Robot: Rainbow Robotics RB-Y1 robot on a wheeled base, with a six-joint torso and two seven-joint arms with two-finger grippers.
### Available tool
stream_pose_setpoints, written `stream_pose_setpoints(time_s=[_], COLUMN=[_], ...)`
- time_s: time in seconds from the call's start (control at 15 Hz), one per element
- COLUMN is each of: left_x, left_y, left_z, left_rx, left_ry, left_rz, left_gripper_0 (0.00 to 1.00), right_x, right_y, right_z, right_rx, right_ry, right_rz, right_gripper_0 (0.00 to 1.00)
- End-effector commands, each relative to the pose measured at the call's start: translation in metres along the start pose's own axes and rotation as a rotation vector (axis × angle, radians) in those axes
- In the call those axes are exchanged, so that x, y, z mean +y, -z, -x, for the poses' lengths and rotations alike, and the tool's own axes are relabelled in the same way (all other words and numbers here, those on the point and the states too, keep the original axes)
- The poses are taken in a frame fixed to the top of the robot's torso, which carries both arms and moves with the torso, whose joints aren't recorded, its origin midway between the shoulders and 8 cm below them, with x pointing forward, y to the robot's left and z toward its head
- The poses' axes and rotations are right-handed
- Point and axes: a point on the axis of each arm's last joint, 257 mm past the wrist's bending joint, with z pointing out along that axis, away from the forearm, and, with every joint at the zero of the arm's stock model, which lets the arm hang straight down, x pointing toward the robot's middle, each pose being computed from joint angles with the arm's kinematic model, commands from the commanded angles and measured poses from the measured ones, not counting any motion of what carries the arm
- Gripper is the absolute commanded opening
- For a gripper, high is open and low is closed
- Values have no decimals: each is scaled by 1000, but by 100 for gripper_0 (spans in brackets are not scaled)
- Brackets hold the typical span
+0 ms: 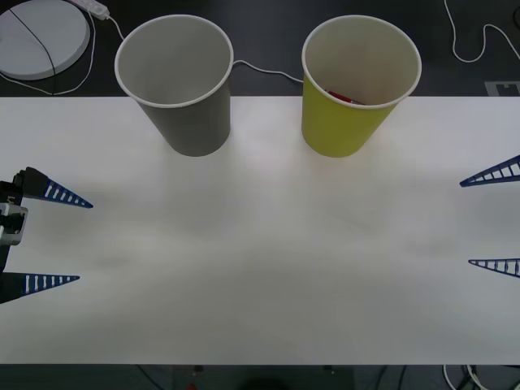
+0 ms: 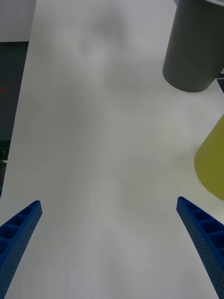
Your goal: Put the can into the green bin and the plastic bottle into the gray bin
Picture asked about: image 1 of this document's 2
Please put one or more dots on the grey waste bin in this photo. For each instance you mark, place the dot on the grey waste bin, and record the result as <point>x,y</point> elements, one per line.
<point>191,126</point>

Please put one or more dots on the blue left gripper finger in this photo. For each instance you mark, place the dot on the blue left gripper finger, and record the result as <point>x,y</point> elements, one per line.
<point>36,187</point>
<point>16,284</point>

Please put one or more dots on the white power strip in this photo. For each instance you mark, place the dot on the white power strip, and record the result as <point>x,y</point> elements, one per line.
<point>95,7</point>

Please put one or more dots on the yellow-green waste bin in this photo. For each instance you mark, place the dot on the yellow-green waste bin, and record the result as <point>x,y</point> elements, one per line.
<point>337,126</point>

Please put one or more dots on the white round disc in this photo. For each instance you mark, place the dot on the white round disc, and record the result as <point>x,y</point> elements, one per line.
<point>24,48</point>

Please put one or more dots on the red drink can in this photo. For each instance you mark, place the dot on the red drink can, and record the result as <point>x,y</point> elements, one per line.
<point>342,96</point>

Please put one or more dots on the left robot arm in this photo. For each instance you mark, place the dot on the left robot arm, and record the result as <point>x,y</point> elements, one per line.
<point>14,225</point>

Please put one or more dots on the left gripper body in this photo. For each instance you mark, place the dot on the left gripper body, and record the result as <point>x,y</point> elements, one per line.
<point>7,193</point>

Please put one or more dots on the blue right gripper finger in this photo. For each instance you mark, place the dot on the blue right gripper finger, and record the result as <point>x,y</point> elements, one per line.
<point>512,178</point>
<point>514,274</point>

